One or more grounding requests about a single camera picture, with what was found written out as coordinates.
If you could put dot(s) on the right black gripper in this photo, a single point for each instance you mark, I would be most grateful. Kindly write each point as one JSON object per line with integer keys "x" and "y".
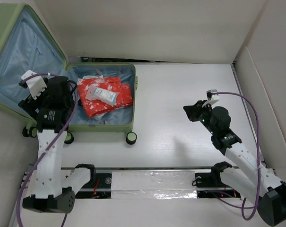
{"x": 192, "y": 111}

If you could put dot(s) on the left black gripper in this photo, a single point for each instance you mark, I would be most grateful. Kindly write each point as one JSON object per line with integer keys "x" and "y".
{"x": 32, "y": 104}

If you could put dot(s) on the red white patterned garment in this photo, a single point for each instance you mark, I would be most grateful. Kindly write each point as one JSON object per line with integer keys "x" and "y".
{"x": 96, "y": 107}

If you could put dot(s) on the green hard-shell suitcase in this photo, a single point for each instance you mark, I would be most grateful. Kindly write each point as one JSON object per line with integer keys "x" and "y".
{"x": 26, "y": 44}

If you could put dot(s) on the white blue toiletry tube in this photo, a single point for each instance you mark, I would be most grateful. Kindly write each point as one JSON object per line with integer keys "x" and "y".
{"x": 97, "y": 93}

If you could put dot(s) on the white cloth garment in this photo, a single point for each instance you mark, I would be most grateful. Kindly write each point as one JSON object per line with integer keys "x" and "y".
{"x": 94, "y": 79}

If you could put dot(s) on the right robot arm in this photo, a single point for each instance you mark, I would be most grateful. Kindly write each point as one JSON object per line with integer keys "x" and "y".
{"x": 254, "y": 181}

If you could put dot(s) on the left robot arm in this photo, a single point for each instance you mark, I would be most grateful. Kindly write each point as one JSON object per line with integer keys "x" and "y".
{"x": 50, "y": 151}

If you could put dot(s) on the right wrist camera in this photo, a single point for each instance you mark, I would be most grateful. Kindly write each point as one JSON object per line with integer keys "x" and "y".
{"x": 212, "y": 97}

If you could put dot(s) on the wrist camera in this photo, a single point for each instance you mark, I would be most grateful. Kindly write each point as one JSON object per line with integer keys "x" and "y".
{"x": 35, "y": 84}
{"x": 212, "y": 97}

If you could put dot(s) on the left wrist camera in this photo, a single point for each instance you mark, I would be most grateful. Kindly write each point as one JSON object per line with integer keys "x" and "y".
{"x": 35, "y": 84}

